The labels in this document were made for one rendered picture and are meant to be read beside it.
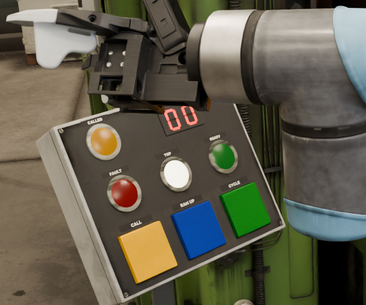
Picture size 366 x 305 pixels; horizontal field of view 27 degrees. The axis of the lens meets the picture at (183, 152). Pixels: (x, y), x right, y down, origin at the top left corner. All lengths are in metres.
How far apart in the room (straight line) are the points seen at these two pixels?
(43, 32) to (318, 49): 0.27
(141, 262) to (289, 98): 0.51
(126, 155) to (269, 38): 0.53
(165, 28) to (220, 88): 0.09
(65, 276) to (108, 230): 2.09
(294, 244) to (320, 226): 0.97
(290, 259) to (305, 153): 1.01
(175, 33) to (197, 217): 0.51
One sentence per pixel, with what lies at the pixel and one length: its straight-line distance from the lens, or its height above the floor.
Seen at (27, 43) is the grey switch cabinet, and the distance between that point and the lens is 6.88.
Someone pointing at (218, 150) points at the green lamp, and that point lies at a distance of 1.26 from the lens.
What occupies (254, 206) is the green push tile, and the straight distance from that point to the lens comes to 1.27.
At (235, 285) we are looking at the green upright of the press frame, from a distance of 1.68.
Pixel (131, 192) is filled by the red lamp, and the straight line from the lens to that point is 1.16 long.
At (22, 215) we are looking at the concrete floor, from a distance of 3.84.
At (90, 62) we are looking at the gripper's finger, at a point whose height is 1.34.
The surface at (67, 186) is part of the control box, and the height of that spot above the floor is 1.11.
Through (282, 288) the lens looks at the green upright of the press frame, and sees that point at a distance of 1.73.
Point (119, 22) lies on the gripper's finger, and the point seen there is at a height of 1.41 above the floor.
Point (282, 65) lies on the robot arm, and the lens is 0.68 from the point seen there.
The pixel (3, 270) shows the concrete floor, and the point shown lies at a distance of 3.36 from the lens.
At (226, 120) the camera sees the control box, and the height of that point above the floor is 1.14.
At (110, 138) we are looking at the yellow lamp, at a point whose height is 1.17.
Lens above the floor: 1.55
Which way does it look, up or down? 21 degrees down
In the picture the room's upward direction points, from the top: 5 degrees counter-clockwise
